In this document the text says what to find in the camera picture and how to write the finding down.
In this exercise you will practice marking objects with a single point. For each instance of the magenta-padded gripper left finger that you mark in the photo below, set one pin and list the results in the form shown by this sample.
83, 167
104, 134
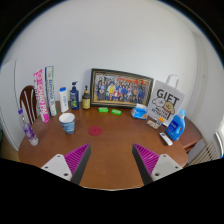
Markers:
60, 165

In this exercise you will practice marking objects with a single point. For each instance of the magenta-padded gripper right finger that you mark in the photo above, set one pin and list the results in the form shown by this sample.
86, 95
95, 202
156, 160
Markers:
163, 165

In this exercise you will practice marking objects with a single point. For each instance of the clear bottle with purple label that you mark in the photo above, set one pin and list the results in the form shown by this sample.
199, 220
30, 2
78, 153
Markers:
29, 133

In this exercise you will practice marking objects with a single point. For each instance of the white remote control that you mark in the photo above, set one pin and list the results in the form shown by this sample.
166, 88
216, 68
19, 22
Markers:
166, 139

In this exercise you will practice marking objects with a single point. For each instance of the blue detergent bottle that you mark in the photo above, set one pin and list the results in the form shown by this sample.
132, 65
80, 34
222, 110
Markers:
175, 128

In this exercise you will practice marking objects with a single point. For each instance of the blue patterned paper cup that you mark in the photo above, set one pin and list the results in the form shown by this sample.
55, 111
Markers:
68, 125

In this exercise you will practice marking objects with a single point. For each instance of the small beige patterned box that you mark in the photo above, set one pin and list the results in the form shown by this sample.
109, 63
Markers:
152, 124

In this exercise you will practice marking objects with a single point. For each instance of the white radiator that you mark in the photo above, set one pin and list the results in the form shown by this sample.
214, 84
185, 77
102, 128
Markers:
205, 154

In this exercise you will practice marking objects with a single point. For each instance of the small striped packet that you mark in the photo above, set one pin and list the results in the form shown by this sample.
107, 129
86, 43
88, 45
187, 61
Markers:
161, 121

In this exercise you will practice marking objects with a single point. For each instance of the flat round red coaster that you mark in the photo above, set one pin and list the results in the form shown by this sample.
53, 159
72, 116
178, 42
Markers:
95, 130

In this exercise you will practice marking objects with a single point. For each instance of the blue and white tissue pack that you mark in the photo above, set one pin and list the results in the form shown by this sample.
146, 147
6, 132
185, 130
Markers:
138, 113

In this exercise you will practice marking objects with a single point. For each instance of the white bottle with blue cap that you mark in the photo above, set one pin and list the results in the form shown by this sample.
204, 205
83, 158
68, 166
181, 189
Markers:
63, 101

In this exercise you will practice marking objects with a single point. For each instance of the white paper gift bag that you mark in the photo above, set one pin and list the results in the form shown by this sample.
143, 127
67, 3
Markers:
166, 100

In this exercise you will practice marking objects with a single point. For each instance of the dark blue pump bottle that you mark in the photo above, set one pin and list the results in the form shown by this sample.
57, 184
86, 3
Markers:
74, 100

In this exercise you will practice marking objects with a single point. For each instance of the amber pump bottle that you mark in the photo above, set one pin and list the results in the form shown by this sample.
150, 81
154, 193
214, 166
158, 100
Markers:
86, 101

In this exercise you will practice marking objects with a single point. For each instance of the small green packet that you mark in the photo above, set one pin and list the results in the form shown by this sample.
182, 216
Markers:
103, 109
116, 112

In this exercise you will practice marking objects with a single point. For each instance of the pink and white tube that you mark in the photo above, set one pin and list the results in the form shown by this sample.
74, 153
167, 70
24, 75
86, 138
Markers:
41, 96

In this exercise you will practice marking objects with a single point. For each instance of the brown wooden chair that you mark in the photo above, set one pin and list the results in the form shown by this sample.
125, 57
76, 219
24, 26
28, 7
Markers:
26, 100

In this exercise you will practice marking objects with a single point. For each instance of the framed group photo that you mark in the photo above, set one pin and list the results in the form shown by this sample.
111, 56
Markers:
120, 88

